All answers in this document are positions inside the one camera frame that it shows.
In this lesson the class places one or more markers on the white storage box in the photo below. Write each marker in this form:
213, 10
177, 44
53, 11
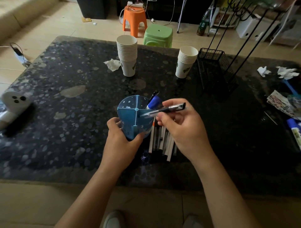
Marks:
254, 28

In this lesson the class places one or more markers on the thin metal needle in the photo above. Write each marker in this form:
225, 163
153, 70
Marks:
270, 118

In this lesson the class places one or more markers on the person's right thumb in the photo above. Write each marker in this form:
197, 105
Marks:
164, 117

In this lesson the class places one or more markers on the short stack of paper cups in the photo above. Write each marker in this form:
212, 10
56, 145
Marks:
185, 63

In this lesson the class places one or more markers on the black clear gel pen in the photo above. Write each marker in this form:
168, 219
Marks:
169, 108

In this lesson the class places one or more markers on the person's shoe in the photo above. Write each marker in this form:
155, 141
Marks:
192, 222
114, 220

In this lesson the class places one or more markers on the person's left hand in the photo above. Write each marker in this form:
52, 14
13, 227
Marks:
117, 150

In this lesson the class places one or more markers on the person's left thumb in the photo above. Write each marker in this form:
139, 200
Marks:
138, 141

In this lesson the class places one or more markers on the pile of white pens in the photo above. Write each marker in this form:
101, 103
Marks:
162, 143

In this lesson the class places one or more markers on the green glass bottle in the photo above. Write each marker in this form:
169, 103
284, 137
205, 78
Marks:
202, 24

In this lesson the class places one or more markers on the person's right hand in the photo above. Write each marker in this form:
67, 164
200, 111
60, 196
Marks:
188, 131

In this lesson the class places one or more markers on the tall stack of paper cups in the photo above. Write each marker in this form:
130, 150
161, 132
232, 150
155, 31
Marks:
127, 56

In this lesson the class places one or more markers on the yellow paper scrap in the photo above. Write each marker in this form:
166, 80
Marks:
86, 19

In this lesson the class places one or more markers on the black pen with clip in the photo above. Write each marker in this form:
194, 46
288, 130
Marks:
153, 95

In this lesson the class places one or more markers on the person's right forearm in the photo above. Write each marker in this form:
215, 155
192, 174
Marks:
223, 195

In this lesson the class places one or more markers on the blue and white glue stick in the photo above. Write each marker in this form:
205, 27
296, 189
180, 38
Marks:
295, 131

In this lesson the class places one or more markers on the patterned paper pack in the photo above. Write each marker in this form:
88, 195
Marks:
281, 104

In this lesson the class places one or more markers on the black cabinet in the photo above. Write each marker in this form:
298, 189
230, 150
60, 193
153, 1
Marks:
93, 9

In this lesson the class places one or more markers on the blue capped white marker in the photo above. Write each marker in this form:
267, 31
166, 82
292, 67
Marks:
154, 102

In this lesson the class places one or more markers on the metal stand leg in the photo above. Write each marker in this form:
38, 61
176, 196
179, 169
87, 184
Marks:
181, 16

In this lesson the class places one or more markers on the crumpled white tissue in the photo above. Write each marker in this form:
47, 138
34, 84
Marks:
287, 73
113, 64
263, 71

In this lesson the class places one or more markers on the person's left shoe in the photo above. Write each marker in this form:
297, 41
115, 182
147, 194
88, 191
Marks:
114, 220

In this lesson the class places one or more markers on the orange plastic stool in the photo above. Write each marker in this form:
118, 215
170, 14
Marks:
134, 20

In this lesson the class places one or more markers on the person's right shoe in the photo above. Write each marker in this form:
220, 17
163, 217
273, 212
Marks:
192, 222

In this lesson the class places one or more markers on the white handheld device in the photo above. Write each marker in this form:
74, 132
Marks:
14, 103

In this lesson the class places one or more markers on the blue divided pen holder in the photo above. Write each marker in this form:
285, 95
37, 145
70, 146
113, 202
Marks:
131, 117

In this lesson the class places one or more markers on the green plastic stool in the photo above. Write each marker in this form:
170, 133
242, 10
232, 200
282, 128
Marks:
158, 35

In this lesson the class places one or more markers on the person's left forearm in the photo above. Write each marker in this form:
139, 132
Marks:
91, 199

